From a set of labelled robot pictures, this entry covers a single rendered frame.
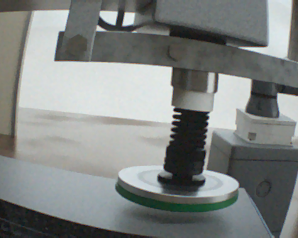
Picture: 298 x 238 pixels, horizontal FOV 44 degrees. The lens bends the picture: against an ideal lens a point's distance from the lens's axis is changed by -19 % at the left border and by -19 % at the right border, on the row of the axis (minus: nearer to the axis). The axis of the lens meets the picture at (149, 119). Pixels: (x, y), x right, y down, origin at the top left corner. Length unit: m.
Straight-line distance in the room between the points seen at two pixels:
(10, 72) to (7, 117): 0.65
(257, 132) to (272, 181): 0.24
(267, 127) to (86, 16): 1.28
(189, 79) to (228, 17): 0.14
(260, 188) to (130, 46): 1.24
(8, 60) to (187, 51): 5.21
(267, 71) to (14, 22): 5.29
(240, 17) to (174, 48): 0.12
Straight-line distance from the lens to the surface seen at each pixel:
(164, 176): 0.72
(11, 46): 5.79
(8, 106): 5.80
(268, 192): 1.80
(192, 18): 0.61
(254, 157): 1.71
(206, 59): 0.66
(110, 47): 0.63
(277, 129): 1.80
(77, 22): 0.61
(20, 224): 0.64
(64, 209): 0.67
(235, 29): 0.63
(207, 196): 0.65
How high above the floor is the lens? 1.09
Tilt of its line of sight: 7 degrees down
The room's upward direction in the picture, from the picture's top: 7 degrees clockwise
